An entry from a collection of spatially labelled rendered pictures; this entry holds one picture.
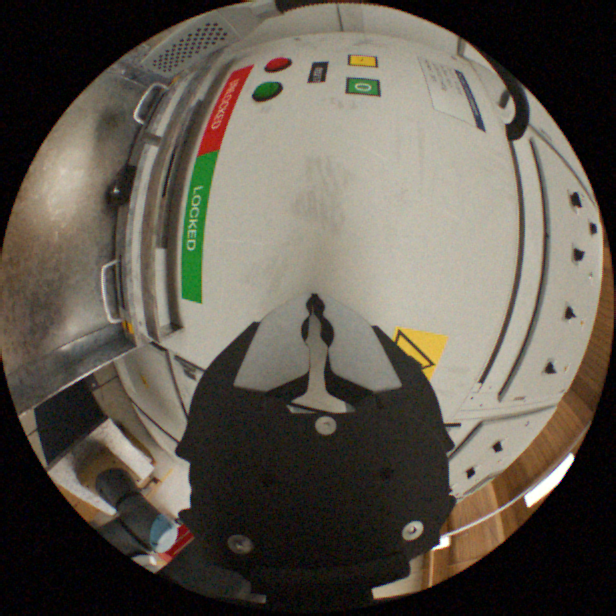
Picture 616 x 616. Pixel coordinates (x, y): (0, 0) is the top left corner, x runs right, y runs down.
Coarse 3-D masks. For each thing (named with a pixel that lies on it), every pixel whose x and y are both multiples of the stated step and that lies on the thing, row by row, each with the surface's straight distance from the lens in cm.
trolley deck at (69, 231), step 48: (96, 96) 48; (48, 144) 43; (96, 144) 44; (48, 192) 41; (96, 192) 41; (48, 240) 39; (96, 240) 40; (0, 288) 41; (48, 288) 40; (96, 288) 41; (0, 336) 43; (48, 336) 41
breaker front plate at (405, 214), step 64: (256, 64) 32; (384, 64) 27; (448, 64) 34; (192, 128) 28; (256, 128) 20; (320, 128) 18; (384, 128) 18; (448, 128) 21; (256, 192) 16; (320, 192) 15; (384, 192) 15; (448, 192) 17; (512, 192) 22; (256, 256) 16; (320, 256) 14; (384, 256) 14; (448, 256) 16; (512, 256) 20; (192, 320) 22; (256, 320) 17; (384, 320) 15; (448, 320) 16; (320, 384) 18; (448, 384) 20
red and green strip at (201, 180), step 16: (240, 80) 30; (224, 96) 28; (224, 112) 25; (208, 128) 25; (224, 128) 23; (208, 144) 23; (208, 160) 22; (192, 176) 23; (208, 176) 21; (192, 192) 22; (208, 192) 20; (192, 208) 21; (192, 224) 21; (192, 240) 20; (192, 256) 20; (192, 272) 20; (192, 288) 21
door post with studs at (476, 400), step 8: (480, 384) 46; (472, 392) 46; (496, 392) 53; (472, 400) 48; (480, 400) 50; (488, 400) 52; (496, 400) 55; (528, 400) 71; (536, 400) 78; (464, 408) 48; (472, 408) 50; (480, 408) 53
